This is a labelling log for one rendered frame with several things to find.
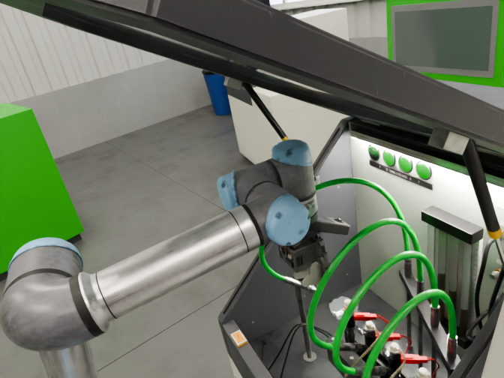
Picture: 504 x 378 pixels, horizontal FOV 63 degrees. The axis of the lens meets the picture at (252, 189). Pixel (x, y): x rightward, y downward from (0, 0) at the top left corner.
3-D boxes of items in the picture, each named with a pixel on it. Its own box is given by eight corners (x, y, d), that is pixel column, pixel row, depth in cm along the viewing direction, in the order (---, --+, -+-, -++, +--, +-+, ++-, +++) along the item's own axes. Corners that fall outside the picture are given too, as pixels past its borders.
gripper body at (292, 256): (280, 259, 93) (271, 214, 88) (311, 244, 96) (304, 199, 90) (297, 276, 86) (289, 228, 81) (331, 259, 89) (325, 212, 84)
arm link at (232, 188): (230, 191, 70) (287, 171, 73) (211, 171, 79) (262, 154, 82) (240, 230, 73) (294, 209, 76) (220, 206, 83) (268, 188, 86)
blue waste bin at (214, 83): (205, 114, 732) (195, 70, 698) (232, 104, 760) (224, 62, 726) (223, 118, 685) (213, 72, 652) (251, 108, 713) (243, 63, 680)
